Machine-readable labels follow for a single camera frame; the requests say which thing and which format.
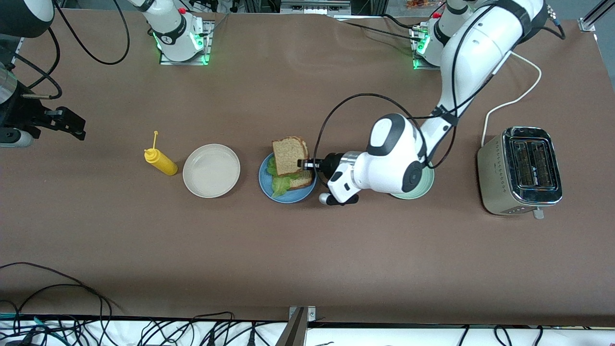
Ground black arm base cable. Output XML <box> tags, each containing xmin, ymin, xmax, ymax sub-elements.
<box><xmin>336</xmin><ymin>14</ymin><xmax>423</xmax><ymax>41</ymax></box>

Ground light green round plate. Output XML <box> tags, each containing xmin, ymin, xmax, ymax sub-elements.
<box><xmin>389</xmin><ymin>166</ymin><xmax>435</xmax><ymax>200</ymax></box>

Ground white toaster power cord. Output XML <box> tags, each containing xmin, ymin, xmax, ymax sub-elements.
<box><xmin>481</xmin><ymin>50</ymin><xmax>542</xmax><ymax>147</ymax></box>

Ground yellow mustard squeeze bottle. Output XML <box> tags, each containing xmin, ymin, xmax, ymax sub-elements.
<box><xmin>144</xmin><ymin>131</ymin><xmax>178</xmax><ymax>176</ymax></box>

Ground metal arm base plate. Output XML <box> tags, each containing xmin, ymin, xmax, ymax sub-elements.
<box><xmin>412</xmin><ymin>24</ymin><xmax>443</xmax><ymax>71</ymax></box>
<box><xmin>159</xmin><ymin>19</ymin><xmax>214</xmax><ymax>65</ymax></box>

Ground aluminium corner bracket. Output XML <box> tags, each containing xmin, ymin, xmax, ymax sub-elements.
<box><xmin>579</xmin><ymin>0</ymin><xmax>603</xmax><ymax>32</ymax></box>

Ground black looped table cable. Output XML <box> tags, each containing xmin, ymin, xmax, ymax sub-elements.
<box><xmin>0</xmin><ymin>262</ymin><xmax>123</xmax><ymax>318</ymax></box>

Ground silver two-slot toaster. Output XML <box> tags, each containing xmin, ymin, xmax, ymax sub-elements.
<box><xmin>477</xmin><ymin>126</ymin><xmax>564</xmax><ymax>221</ymax></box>

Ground blue round plate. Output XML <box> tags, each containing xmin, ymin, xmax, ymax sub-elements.
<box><xmin>258</xmin><ymin>153</ymin><xmax>318</xmax><ymax>204</ymax></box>

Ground tangled black floor cables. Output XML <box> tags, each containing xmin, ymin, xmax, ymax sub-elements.
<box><xmin>0</xmin><ymin>308</ymin><xmax>615</xmax><ymax>346</ymax></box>

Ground green lettuce leaf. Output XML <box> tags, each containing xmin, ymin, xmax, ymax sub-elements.
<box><xmin>267</xmin><ymin>156</ymin><xmax>302</xmax><ymax>198</ymax></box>

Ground metal table edge bracket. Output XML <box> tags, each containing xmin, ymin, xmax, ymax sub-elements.
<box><xmin>276</xmin><ymin>306</ymin><xmax>316</xmax><ymax>346</ymax></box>

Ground beige round plate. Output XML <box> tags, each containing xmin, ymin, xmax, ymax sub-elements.
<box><xmin>183</xmin><ymin>144</ymin><xmax>241</xmax><ymax>198</ymax></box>

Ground brown bread slice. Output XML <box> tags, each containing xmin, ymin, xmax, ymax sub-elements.
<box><xmin>272</xmin><ymin>136</ymin><xmax>309</xmax><ymax>177</ymax></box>
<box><xmin>287</xmin><ymin>171</ymin><xmax>314</xmax><ymax>189</ymax></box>

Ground aluminium frame rail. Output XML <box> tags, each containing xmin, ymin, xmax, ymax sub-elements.
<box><xmin>280</xmin><ymin>0</ymin><xmax>351</xmax><ymax>15</ymax></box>

